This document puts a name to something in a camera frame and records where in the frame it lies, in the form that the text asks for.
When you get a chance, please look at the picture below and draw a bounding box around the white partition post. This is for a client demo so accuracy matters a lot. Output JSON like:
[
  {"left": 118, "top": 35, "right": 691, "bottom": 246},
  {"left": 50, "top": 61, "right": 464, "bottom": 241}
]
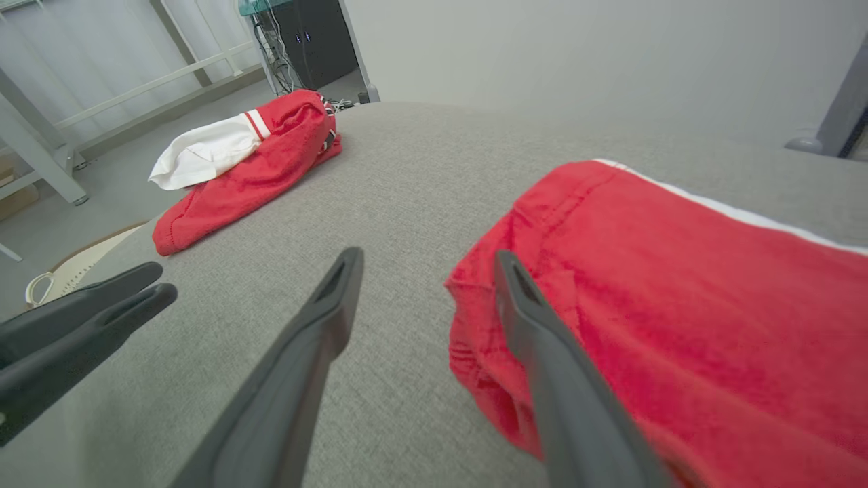
[{"left": 337, "top": 0, "right": 380, "bottom": 104}]

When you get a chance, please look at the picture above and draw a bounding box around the red white basketball jersey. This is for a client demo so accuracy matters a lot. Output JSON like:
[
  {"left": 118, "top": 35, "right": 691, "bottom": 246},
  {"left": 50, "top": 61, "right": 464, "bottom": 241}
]
[{"left": 148, "top": 89, "right": 343, "bottom": 257}]

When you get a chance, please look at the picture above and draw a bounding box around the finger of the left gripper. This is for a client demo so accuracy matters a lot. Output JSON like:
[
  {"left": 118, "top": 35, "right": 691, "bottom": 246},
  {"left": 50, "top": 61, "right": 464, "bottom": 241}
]
[
  {"left": 0, "top": 262, "right": 163, "bottom": 370},
  {"left": 0, "top": 283, "right": 178, "bottom": 447}
]

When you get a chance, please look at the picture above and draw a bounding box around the red shorts white stripe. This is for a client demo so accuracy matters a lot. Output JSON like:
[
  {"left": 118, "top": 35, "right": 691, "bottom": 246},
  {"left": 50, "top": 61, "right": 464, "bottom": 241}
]
[{"left": 444, "top": 158, "right": 868, "bottom": 488}]

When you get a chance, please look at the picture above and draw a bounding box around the black cabinet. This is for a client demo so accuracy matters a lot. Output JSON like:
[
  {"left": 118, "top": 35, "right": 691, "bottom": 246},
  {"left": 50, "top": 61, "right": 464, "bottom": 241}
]
[{"left": 268, "top": 0, "right": 360, "bottom": 92}]

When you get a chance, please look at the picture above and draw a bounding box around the bundle of cables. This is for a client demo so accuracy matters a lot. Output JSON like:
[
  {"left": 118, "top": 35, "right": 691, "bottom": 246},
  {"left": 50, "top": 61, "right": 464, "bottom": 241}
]
[{"left": 250, "top": 10, "right": 306, "bottom": 96}]

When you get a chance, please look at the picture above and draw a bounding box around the grey stand post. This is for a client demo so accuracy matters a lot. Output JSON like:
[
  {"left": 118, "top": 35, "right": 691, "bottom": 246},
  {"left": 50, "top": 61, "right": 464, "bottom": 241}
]
[{"left": 785, "top": 30, "right": 868, "bottom": 160}]

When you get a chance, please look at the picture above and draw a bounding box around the white metal rack frame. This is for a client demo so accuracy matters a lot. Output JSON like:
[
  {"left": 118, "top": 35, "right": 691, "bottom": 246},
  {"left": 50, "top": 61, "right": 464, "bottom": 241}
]
[{"left": 0, "top": 0, "right": 265, "bottom": 207}]

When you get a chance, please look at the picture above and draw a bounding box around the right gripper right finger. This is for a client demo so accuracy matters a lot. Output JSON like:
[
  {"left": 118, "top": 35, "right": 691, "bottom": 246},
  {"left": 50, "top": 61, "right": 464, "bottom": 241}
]
[{"left": 494, "top": 249, "right": 672, "bottom": 488}]

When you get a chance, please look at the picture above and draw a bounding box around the grey fabric sofa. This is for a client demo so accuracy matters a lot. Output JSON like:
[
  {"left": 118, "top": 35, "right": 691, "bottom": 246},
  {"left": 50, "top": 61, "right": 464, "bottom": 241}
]
[{"left": 0, "top": 102, "right": 868, "bottom": 488}]

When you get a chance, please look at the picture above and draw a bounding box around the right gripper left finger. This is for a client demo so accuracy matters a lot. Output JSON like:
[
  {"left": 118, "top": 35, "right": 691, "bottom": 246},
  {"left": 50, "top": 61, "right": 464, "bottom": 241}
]
[{"left": 170, "top": 247, "right": 365, "bottom": 488}]

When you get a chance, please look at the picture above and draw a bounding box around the cream laundry basket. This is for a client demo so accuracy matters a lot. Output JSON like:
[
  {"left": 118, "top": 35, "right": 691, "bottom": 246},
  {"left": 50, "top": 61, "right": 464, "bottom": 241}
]
[{"left": 26, "top": 224, "right": 146, "bottom": 309}]

